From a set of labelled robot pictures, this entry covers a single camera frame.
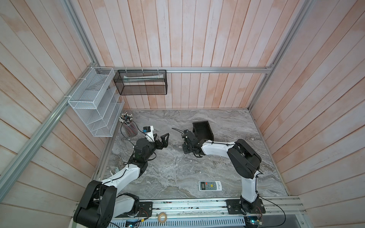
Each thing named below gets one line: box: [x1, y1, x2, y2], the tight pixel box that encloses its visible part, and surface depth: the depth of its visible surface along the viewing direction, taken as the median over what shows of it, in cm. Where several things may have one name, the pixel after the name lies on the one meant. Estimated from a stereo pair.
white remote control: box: [198, 180, 223, 191], surface depth 81 cm
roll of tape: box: [157, 211, 168, 224], surface depth 73 cm
